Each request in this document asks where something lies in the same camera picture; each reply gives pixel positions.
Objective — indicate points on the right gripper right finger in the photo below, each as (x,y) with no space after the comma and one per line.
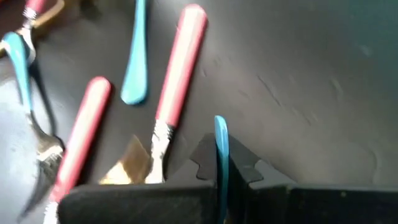
(311,205)

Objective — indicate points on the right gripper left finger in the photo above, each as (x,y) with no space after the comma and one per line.
(140,205)

